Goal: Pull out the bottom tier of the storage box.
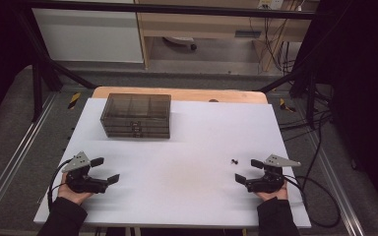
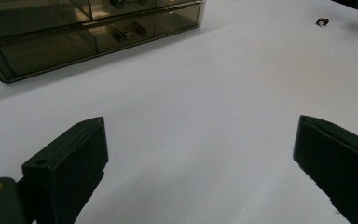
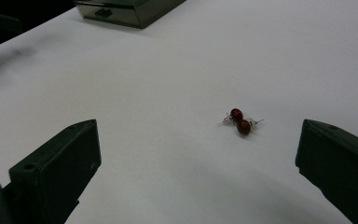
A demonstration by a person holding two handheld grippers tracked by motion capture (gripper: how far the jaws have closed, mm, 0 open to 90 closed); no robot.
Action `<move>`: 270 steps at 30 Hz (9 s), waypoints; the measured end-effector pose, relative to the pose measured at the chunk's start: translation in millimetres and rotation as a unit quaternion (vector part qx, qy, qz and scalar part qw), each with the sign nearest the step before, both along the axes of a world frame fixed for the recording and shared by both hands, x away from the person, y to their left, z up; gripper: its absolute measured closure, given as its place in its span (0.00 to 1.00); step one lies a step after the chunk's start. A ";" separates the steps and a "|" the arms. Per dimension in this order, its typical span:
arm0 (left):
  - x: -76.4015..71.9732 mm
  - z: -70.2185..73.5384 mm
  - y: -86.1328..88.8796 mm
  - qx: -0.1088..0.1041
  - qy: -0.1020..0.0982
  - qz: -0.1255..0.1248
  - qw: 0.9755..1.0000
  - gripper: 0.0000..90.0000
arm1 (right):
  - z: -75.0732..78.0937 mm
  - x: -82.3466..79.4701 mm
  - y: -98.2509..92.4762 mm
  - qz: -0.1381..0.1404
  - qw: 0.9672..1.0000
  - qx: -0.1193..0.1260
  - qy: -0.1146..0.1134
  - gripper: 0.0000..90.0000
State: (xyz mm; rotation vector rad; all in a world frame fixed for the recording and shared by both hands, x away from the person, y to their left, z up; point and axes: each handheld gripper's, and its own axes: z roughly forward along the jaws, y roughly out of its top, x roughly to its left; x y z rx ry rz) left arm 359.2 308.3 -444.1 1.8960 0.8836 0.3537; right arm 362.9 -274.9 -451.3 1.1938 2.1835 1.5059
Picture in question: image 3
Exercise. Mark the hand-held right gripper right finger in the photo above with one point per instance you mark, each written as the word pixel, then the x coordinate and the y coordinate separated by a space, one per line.
pixel 338 165

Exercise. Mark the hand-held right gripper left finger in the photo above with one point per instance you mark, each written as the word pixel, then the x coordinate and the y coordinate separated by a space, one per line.
pixel 59 168

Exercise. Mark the red bead earring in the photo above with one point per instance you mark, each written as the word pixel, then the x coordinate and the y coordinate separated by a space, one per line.
pixel 244 127
pixel 236 114

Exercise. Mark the smoky transparent jewelry box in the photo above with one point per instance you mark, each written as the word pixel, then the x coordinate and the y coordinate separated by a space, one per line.
pixel 155 9

